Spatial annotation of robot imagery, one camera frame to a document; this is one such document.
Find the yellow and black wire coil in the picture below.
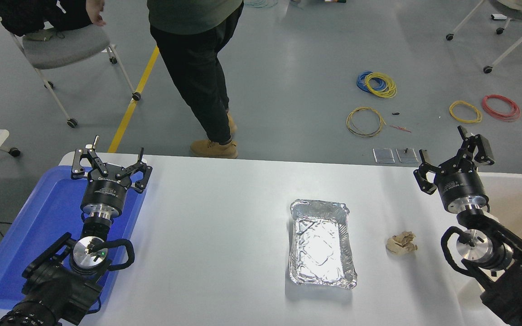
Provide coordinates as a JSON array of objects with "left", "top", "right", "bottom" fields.
[{"left": 346, "top": 107, "right": 387, "bottom": 138}]

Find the person's hand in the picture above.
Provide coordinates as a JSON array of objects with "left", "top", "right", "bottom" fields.
[{"left": 86, "top": 0, "right": 106, "bottom": 26}]

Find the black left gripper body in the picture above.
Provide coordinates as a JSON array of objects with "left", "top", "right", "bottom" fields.
[{"left": 82, "top": 171, "right": 131, "bottom": 212}]

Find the person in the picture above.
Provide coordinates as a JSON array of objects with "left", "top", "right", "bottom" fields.
[
  {"left": 147, "top": 0, "right": 245, "bottom": 159},
  {"left": 0, "top": 0, "right": 106, "bottom": 38}
]

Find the clear plastic plate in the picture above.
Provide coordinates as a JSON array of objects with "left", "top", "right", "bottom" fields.
[
  {"left": 396, "top": 148, "right": 420, "bottom": 164},
  {"left": 373, "top": 148, "right": 396, "bottom": 164}
]

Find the silver foil tray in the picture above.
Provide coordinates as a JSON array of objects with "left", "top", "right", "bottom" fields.
[{"left": 288, "top": 198, "right": 358, "bottom": 290}]

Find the blue wire coil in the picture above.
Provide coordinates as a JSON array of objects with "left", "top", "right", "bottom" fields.
[{"left": 356, "top": 71, "right": 386, "bottom": 94}]

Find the person's left tan boot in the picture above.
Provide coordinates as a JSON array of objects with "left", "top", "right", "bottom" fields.
[{"left": 190, "top": 139, "right": 239, "bottom": 159}]

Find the crumpled tan paper ball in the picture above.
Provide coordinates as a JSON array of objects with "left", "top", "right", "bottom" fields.
[{"left": 386, "top": 231, "right": 418, "bottom": 255}]

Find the thin yellow wire coil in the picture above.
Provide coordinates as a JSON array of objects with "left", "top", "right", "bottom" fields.
[{"left": 449, "top": 100, "right": 483, "bottom": 124}]

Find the red wire coil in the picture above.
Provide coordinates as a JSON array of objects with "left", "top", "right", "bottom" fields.
[{"left": 482, "top": 94, "right": 521, "bottom": 122}]

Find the blue plastic tray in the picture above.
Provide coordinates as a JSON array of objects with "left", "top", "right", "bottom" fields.
[{"left": 0, "top": 165, "right": 147, "bottom": 311}]

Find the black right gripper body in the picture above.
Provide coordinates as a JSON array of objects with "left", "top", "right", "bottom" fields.
[{"left": 435, "top": 169, "right": 488, "bottom": 211}]

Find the grey seat wheeled chair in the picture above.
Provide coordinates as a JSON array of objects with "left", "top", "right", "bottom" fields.
[{"left": 10, "top": 20, "right": 142, "bottom": 129}]

